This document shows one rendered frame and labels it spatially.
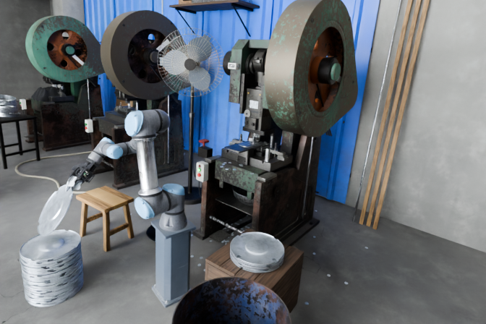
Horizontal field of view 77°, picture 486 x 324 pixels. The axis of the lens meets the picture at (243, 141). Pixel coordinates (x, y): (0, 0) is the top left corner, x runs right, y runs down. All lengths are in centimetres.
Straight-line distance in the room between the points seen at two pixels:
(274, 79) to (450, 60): 168
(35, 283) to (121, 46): 189
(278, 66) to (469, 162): 190
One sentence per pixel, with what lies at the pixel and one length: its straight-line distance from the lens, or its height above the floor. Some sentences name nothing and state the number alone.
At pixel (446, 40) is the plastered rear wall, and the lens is 299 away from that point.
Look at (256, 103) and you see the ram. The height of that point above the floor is 108.
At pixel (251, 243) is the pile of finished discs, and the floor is 40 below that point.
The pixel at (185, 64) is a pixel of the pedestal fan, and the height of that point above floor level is 129.
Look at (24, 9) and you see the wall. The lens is 826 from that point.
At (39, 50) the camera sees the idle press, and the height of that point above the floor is 131.
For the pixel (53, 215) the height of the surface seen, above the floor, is 48.
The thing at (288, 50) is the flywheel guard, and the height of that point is 142.
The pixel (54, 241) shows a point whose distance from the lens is 211.
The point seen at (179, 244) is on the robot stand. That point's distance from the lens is 179.
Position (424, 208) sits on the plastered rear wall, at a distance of 318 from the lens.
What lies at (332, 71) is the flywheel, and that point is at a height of 133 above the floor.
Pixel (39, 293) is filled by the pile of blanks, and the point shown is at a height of 8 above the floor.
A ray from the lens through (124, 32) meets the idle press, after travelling 301.
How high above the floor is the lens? 136
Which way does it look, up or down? 15 degrees down
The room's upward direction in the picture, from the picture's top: 4 degrees clockwise
